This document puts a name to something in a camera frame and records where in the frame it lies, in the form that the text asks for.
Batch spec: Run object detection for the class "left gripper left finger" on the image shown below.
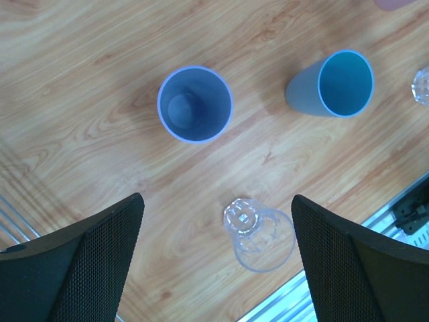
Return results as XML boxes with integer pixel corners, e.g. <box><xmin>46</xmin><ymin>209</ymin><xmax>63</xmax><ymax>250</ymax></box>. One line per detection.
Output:
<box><xmin>1</xmin><ymin>193</ymin><xmax>145</xmax><ymax>321</ymax></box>

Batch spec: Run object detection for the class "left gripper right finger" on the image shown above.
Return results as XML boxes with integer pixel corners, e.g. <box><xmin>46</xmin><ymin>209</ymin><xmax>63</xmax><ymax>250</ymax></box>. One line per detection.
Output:
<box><xmin>291</xmin><ymin>195</ymin><xmax>428</xmax><ymax>321</ymax></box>

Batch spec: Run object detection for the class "blue plastic cup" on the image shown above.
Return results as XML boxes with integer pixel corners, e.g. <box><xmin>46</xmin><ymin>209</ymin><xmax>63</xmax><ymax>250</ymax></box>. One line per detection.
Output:
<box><xmin>285</xmin><ymin>50</ymin><xmax>375</xmax><ymax>118</ymax></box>

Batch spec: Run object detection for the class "purple plastic cup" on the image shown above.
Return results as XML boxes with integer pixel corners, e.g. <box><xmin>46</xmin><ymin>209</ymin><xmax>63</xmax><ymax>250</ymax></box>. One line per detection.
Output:
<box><xmin>157</xmin><ymin>66</ymin><xmax>233</xmax><ymax>144</ymax></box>

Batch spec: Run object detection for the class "pink plastic cup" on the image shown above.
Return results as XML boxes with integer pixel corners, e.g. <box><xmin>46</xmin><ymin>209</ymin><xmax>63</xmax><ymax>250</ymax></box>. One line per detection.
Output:
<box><xmin>374</xmin><ymin>0</ymin><xmax>416</xmax><ymax>11</ymax></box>

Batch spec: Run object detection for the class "clear glass cup centre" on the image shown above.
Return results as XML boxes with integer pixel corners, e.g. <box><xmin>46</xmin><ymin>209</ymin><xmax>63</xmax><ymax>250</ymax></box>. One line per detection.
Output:
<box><xmin>223</xmin><ymin>198</ymin><xmax>296</xmax><ymax>273</ymax></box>

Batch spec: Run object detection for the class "clear glass cup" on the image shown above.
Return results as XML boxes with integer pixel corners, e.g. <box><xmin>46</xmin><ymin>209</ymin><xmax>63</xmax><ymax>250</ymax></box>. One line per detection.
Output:
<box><xmin>223</xmin><ymin>198</ymin><xmax>296</xmax><ymax>273</ymax></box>
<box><xmin>411</xmin><ymin>66</ymin><xmax>429</xmax><ymax>107</ymax></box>

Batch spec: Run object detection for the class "clear glass cup right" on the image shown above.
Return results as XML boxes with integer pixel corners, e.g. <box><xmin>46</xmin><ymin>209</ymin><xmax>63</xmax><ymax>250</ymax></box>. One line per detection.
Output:
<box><xmin>411</xmin><ymin>66</ymin><xmax>429</xmax><ymax>107</ymax></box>

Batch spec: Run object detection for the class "slotted cable duct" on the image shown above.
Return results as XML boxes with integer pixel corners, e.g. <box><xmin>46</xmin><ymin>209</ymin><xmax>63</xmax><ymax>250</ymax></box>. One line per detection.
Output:
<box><xmin>410</xmin><ymin>231</ymin><xmax>428</xmax><ymax>250</ymax></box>

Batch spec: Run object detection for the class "wire dish rack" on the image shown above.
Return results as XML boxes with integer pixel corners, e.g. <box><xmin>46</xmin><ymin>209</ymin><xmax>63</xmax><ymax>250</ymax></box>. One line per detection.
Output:
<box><xmin>1</xmin><ymin>195</ymin><xmax>39</xmax><ymax>250</ymax></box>

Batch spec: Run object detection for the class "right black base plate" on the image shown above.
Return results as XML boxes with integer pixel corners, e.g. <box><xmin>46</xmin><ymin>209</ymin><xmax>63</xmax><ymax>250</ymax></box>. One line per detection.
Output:
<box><xmin>393</xmin><ymin>199</ymin><xmax>428</xmax><ymax>235</ymax></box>

